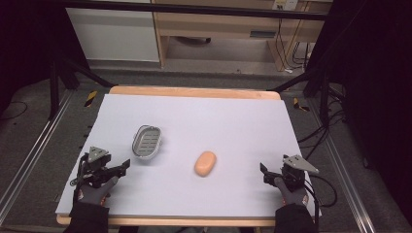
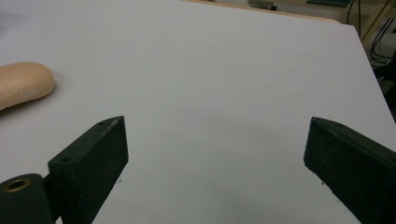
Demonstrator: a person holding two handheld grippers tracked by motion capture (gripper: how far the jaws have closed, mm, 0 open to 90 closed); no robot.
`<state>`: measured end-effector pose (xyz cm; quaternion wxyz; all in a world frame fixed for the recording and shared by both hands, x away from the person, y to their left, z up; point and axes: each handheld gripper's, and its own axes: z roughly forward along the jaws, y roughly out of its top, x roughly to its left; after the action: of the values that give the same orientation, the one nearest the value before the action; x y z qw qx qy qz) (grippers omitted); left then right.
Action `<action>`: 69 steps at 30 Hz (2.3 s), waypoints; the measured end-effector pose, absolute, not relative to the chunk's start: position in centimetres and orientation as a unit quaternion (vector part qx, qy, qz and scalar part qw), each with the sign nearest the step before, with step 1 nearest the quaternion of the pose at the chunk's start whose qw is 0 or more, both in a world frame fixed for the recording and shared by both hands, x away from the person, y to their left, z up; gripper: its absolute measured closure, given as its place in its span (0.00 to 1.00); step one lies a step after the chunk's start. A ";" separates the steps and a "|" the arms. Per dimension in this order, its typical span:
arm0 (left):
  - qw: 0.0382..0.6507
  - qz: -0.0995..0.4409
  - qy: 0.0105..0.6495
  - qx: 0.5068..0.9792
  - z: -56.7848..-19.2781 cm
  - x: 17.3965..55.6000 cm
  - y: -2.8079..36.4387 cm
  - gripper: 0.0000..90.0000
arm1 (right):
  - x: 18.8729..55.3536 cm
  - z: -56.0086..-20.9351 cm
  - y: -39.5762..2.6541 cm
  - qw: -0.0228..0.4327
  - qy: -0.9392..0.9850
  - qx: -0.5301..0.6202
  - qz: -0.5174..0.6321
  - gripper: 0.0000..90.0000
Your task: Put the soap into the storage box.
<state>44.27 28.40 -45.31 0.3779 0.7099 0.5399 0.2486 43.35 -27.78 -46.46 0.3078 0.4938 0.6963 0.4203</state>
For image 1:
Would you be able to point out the white cabinet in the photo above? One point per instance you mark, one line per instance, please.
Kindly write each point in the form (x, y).
(113, 35)

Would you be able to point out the person's right hand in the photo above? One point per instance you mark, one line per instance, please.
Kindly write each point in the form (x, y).
(291, 195)

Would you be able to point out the metal floor rail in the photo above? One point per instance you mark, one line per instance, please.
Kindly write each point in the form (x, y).
(35, 152)
(343, 174)

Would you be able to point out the white table mat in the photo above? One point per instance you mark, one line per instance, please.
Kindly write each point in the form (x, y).
(200, 129)

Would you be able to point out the person's left hand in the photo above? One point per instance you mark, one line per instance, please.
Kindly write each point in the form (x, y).
(95, 193)

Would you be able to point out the light wooden desk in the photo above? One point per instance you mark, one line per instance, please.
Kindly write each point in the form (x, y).
(213, 24)

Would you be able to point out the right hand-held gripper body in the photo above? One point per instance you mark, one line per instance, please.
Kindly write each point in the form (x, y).
(294, 171)

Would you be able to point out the wooden table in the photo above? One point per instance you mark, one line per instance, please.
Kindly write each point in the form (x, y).
(194, 92)

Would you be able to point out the white power strip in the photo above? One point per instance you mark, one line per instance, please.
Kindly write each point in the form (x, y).
(285, 4)

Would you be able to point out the black frame stand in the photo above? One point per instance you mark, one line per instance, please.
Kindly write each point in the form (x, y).
(320, 84)
(54, 87)

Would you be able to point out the grey soap dish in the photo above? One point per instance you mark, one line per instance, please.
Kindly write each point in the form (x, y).
(147, 141)

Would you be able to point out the black horizontal frame bar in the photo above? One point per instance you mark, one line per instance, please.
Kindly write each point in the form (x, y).
(194, 8)

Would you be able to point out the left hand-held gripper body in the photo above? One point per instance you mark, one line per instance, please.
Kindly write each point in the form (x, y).
(96, 163)

